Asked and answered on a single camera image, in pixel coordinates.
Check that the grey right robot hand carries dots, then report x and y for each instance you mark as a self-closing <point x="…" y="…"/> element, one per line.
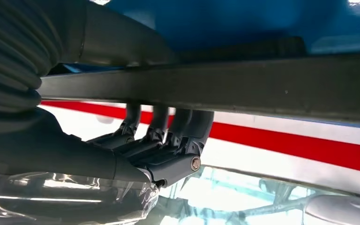
<point x="59" y="155"/>

